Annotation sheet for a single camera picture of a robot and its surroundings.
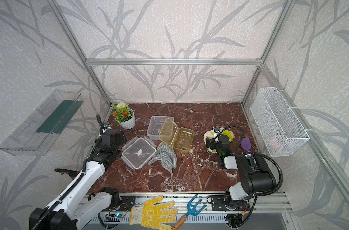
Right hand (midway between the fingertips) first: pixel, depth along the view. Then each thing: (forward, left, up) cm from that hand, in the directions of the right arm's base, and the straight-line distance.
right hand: (215, 134), depth 95 cm
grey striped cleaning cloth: (-15, +31, -1) cm, 35 cm away
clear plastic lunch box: (+13, +42, -6) cm, 45 cm away
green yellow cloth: (+1, +3, -1) cm, 3 cm away
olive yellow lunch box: (0, +21, -5) cm, 21 cm away
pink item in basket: (-15, -26, +14) cm, 34 cm away
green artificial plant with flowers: (+11, +62, +11) cm, 64 cm away
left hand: (-7, +61, +13) cm, 63 cm away
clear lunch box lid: (-9, +51, -6) cm, 52 cm away
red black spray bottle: (-28, +76, +9) cm, 82 cm away
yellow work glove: (-44, +37, -4) cm, 57 cm away
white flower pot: (+9, +59, +1) cm, 60 cm away
